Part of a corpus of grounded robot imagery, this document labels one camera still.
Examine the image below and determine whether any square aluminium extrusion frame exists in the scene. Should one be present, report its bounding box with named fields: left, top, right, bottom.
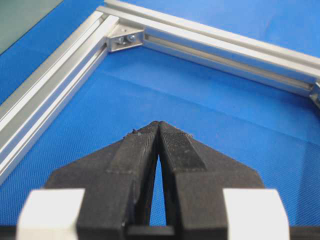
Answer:
left=0, top=0, right=320, bottom=182

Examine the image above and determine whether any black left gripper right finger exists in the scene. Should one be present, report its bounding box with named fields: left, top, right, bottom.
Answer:
left=158, top=121, right=265, bottom=240

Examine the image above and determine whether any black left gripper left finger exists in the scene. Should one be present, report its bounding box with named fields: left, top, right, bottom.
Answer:
left=44, top=121, right=159, bottom=233

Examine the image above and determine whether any blue mesh table mat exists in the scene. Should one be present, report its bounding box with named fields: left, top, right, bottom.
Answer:
left=0, top=0, right=320, bottom=226

